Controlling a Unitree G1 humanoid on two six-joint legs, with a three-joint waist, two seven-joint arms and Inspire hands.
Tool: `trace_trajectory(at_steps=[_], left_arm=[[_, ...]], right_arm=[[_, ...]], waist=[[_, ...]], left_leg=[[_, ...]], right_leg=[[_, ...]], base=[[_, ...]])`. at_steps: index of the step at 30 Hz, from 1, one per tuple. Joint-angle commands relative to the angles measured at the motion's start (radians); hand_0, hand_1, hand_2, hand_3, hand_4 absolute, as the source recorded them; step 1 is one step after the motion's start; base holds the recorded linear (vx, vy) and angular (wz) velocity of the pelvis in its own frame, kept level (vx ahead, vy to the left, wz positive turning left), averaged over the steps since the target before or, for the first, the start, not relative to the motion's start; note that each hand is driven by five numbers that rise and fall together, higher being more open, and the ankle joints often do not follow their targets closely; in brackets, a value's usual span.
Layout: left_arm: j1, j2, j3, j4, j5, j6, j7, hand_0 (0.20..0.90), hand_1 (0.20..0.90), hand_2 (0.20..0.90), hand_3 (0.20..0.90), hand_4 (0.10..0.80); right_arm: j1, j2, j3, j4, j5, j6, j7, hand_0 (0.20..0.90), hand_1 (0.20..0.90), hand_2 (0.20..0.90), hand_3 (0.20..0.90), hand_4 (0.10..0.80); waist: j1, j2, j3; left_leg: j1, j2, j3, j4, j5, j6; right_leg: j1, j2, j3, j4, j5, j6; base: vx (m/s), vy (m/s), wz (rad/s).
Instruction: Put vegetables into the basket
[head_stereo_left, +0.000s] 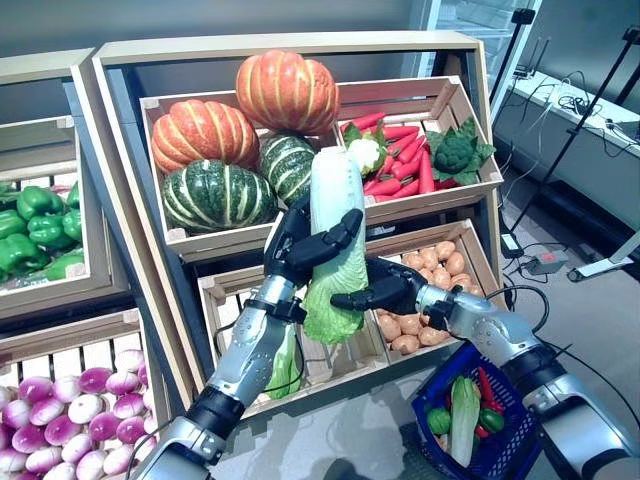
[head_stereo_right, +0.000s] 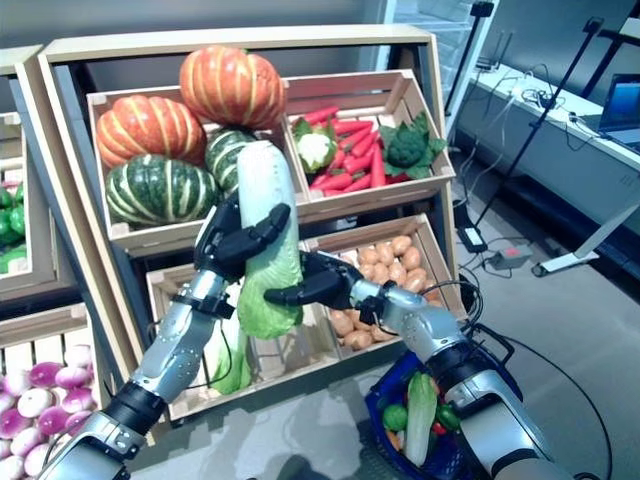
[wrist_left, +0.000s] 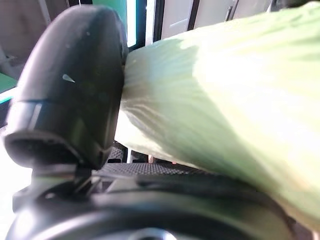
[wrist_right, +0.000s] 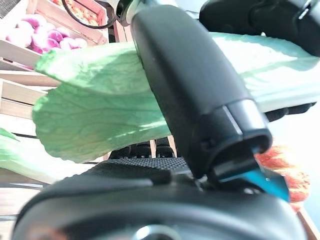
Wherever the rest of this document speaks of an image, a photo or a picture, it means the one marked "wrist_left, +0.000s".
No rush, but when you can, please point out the green flat board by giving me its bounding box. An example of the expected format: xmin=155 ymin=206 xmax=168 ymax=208
xmin=0 ymin=71 xmax=20 ymax=105

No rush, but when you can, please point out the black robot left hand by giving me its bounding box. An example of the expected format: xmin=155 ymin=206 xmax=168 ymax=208
xmin=3 ymin=4 xmax=302 ymax=240

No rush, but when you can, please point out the grey panel door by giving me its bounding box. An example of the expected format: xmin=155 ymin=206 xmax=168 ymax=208
xmin=160 ymin=0 xmax=196 ymax=41

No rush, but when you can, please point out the green napa cabbage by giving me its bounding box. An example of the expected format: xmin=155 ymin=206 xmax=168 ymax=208
xmin=113 ymin=1 xmax=320 ymax=233

